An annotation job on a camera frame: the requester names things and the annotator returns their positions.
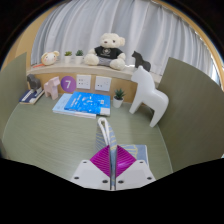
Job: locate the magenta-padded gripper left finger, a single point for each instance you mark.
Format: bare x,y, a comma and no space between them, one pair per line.
91,171

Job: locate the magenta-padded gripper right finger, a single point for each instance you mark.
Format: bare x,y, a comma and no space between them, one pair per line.
135,171

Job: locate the blue towel with yellow print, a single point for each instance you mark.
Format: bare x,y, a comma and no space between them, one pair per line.
111,140

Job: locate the bright blue book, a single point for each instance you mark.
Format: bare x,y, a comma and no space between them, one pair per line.
88,103

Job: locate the potted succulent white pot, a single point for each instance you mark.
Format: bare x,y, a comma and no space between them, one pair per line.
118,100

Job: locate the large white horse figurine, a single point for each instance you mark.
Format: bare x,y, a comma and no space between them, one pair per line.
146,91

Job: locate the green partition panel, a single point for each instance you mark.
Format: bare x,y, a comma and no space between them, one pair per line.
11,93
196,113

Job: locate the purple round number sign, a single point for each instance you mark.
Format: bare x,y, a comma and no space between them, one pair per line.
68,84

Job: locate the pink horse figurine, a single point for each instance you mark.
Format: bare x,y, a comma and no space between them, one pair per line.
52,88

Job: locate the dark blue book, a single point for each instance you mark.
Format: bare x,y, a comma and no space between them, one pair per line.
30,97

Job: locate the wooden shelf ledge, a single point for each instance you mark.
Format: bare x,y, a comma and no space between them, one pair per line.
76,69

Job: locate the dark grey horse figurine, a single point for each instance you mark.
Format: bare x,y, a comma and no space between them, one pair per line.
34,82

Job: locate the black horse figurine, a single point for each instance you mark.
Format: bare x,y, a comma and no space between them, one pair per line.
140,61

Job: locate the small potted plant white pot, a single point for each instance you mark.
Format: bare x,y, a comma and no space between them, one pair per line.
79,58
68,58

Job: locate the cream teddy bear black shirt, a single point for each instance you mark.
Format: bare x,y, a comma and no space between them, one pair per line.
107,53

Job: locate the small cream plush toy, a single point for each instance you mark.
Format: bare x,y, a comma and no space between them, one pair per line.
50,58

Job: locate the grey-white curtain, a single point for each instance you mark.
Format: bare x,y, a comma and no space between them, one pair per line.
150,30

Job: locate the white wall socket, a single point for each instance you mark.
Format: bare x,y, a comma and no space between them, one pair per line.
103,83
83,81

